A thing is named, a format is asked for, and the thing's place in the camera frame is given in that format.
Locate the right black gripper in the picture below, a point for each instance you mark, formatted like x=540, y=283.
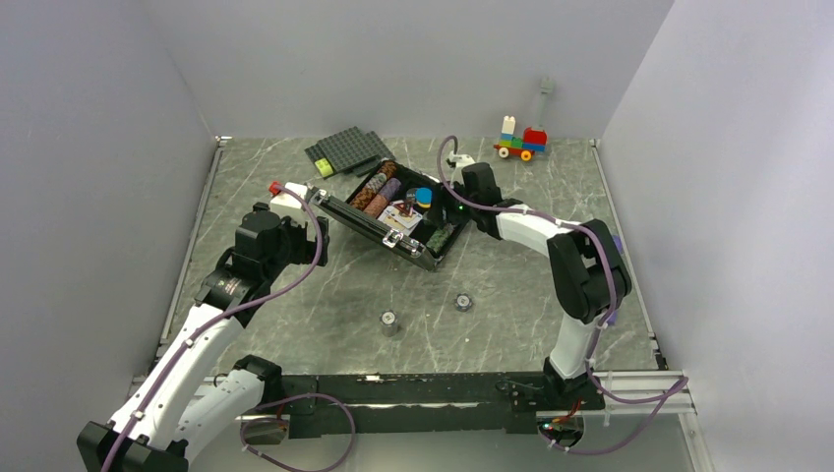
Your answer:
x=447, y=201

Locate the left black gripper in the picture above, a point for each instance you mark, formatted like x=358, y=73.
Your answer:
x=307, y=248

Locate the blue round plastic disc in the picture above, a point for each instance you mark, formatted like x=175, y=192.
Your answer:
x=424, y=195

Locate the triangular all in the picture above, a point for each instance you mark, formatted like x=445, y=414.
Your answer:
x=405, y=208

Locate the aluminium poker case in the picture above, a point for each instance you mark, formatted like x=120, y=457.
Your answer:
x=410, y=247

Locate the short chip stack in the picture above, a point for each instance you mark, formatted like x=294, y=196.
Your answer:
x=463, y=302

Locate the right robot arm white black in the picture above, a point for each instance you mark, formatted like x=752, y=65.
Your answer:
x=589, y=275

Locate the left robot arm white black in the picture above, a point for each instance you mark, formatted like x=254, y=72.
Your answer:
x=163, y=426

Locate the green blue chip row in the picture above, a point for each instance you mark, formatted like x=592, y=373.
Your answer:
x=439, y=238

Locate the colourful lego train toy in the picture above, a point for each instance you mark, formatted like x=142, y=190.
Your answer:
x=525, y=146

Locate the purple chip row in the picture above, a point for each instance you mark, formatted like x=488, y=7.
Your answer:
x=389, y=189

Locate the yellow-green lego brick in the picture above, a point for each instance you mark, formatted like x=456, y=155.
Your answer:
x=324, y=167

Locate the playing card deck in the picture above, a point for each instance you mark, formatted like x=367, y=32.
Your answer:
x=406, y=226

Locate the red pink chip row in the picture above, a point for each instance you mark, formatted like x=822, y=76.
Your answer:
x=376, y=206

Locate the orange brown chip row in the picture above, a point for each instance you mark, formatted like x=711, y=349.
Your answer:
x=373, y=185

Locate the dark grey lego baseplate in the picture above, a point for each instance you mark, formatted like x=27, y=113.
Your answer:
x=350, y=151

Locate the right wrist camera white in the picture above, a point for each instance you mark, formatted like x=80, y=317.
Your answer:
x=459, y=160

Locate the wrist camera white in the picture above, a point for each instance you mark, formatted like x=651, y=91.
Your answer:
x=459, y=160
x=284, y=204

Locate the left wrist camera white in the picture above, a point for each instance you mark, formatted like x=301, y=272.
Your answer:
x=284, y=204

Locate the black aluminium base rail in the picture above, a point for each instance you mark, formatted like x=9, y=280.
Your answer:
x=515, y=403

